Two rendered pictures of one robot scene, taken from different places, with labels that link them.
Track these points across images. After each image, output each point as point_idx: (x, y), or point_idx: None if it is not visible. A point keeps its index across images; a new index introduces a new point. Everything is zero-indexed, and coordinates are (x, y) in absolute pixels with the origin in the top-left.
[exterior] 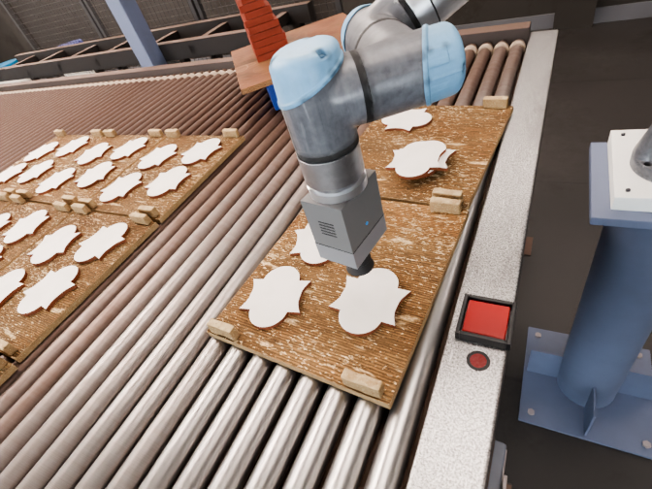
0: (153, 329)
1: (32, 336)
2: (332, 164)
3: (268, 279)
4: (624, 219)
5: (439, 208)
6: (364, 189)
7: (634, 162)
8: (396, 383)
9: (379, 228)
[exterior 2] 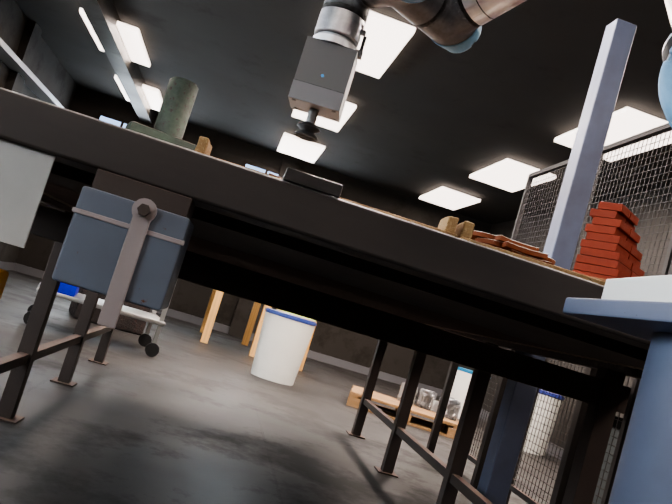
0: None
1: None
2: (325, 8)
3: None
4: (588, 298)
5: (440, 225)
6: (337, 49)
7: None
8: (212, 156)
9: (332, 98)
